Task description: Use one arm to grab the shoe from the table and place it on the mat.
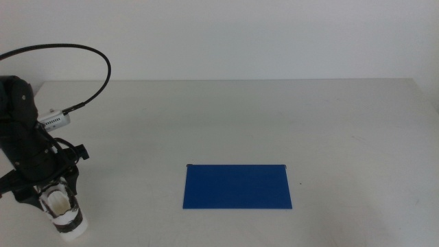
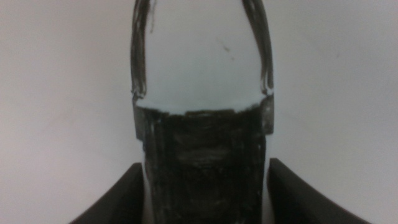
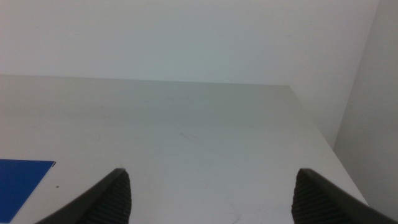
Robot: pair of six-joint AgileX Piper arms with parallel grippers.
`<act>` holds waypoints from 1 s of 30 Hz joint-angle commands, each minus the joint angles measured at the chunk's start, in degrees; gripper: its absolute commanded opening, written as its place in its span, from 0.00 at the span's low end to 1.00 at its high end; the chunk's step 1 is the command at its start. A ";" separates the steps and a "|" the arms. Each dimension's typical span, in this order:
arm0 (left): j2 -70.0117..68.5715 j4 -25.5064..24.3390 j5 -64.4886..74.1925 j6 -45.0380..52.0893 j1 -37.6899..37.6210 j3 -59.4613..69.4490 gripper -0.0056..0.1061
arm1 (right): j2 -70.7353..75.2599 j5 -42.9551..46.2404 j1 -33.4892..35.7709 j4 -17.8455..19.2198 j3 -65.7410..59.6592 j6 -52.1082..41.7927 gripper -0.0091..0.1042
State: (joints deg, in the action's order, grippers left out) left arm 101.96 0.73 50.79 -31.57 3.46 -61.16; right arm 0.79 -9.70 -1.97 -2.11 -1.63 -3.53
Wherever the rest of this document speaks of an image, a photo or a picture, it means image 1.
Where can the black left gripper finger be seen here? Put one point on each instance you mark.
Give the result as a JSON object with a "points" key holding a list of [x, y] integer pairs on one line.
{"points": [[29, 197], [72, 180]]}

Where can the white and black toy shoe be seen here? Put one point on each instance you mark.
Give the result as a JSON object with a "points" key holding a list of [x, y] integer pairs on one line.
{"points": [[68, 226]]}

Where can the blue rectangular mat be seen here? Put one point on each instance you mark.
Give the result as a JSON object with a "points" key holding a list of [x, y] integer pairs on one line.
{"points": [[236, 187]]}

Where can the white wrist camera with mount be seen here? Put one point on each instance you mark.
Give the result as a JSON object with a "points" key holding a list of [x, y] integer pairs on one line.
{"points": [[55, 120]]}

